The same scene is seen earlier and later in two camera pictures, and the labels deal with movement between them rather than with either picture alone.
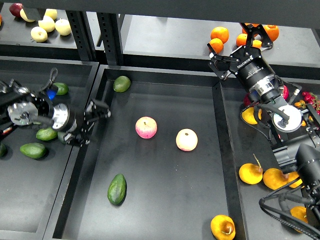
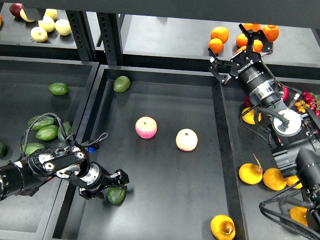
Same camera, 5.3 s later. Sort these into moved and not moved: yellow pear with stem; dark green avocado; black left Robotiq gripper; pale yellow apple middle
Moved: black left Robotiq gripper
Not moved: pale yellow apple middle; yellow pear with stem; dark green avocado
